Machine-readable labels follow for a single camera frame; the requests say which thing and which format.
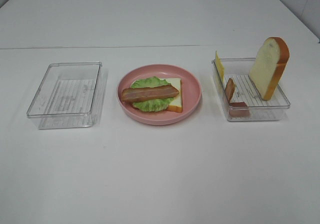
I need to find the clear plastic container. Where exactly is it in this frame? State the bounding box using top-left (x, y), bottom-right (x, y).
top-left (26, 62), bottom-right (108, 130)
top-left (211, 57), bottom-right (291, 122)

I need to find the bread slice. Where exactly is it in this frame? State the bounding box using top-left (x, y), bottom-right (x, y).
top-left (249, 37), bottom-right (290, 101)
top-left (165, 78), bottom-right (183, 113)

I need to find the left clear plastic container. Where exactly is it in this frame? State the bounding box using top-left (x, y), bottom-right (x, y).
top-left (26, 62), bottom-right (108, 130)

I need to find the pink round plate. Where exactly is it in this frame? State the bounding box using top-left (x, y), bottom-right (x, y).
top-left (117, 64), bottom-right (202, 126)

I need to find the right clear plastic container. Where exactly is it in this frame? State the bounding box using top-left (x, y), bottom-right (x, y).
top-left (211, 57), bottom-right (291, 122)

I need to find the yellow cheese slice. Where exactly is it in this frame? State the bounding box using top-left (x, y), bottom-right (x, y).
top-left (214, 51), bottom-right (225, 93)

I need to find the green lettuce leaf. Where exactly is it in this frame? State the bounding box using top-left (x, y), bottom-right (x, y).
top-left (130, 76), bottom-right (174, 112)

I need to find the bacon strip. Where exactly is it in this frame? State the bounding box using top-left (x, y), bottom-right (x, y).
top-left (120, 84), bottom-right (180, 103)
top-left (224, 78), bottom-right (251, 118)

